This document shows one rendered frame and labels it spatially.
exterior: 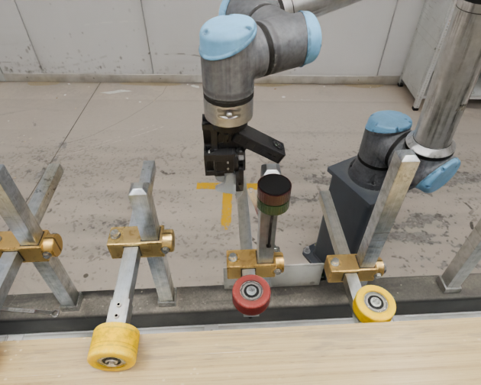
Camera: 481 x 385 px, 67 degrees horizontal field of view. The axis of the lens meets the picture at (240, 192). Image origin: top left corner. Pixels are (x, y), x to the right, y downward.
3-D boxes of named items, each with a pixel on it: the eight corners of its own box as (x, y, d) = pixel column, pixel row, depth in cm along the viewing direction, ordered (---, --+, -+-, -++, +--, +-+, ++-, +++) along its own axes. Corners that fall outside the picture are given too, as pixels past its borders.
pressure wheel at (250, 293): (232, 301, 86) (231, 273, 78) (266, 299, 86) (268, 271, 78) (234, 334, 80) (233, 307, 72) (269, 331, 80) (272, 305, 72)
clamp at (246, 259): (227, 262, 91) (226, 250, 87) (280, 260, 91) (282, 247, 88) (227, 281, 87) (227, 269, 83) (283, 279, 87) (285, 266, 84)
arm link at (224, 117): (251, 82, 68) (255, 108, 61) (250, 105, 72) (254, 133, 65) (203, 82, 68) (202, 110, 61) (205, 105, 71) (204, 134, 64)
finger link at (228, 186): (216, 198, 83) (214, 166, 76) (242, 197, 83) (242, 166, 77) (216, 208, 80) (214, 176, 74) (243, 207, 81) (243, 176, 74)
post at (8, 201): (69, 300, 98) (-18, 161, 65) (82, 299, 98) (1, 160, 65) (66, 312, 95) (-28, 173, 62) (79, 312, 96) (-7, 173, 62)
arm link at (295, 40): (292, -2, 68) (234, 10, 63) (333, 17, 61) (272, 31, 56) (287, 49, 74) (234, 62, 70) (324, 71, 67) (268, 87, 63)
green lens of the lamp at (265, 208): (255, 192, 69) (255, 184, 67) (286, 192, 69) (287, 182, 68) (257, 216, 65) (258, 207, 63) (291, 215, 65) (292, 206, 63)
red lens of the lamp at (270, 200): (255, 182, 67) (256, 173, 66) (288, 182, 67) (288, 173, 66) (258, 206, 63) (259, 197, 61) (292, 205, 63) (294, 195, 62)
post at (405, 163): (344, 286, 101) (395, 147, 67) (356, 286, 101) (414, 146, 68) (347, 298, 98) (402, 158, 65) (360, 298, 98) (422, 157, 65)
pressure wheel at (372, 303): (338, 329, 81) (349, 302, 73) (354, 303, 85) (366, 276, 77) (372, 352, 77) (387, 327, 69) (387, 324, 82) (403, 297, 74)
